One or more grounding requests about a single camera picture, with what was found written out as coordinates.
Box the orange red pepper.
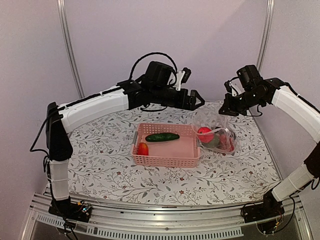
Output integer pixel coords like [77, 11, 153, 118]
[137, 142, 149, 156]

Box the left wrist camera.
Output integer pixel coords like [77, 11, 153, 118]
[144, 61, 193, 91]

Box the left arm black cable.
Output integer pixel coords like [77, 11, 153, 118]
[129, 51, 178, 81]

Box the left aluminium frame post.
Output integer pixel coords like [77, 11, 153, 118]
[56, 0, 85, 98]

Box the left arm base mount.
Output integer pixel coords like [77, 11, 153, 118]
[48, 199, 92, 223]

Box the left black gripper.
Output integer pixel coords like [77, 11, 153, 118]
[152, 85, 205, 111]

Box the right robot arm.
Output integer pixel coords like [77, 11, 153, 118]
[218, 77, 320, 218]

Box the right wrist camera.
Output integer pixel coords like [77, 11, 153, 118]
[236, 64, 263, 91]

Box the green cucumber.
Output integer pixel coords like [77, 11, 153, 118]
[145, 132, 180, 143]

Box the right aluminium frame post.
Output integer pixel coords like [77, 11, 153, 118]
[256, 0, 275, 71]

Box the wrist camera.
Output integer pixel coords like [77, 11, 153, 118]
[144, 61, 193, 91]
[236, 64, 263, 91]

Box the red tomato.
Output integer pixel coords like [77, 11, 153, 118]
[197, 126, 215, 144]

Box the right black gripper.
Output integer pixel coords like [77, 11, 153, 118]
[219, 88, 265, 116]

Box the floral tablecloth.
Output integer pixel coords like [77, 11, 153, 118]
[68, 108, 281, 206]

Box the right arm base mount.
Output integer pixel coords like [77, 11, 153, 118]
[240, 203, 285, 223]

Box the aluminium frame post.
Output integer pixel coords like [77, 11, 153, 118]
[256, 0, 275, 71]
[56, 0, 85, 98]

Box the pink plastic basket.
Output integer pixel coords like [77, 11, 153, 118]
[131, 123, 201, 168]

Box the aluminium front rail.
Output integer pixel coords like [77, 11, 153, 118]
[19, 191, 316, 240]

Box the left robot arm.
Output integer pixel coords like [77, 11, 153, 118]
[45, 80, 205, 217]

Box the red lychee bunch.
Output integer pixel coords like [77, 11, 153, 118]
[216, 130, 236, 153]

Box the green avocado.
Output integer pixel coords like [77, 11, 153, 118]
[202, 138, 220, 149]

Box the clear zip top bag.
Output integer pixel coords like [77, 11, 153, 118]
[191, 100, 238, 155]

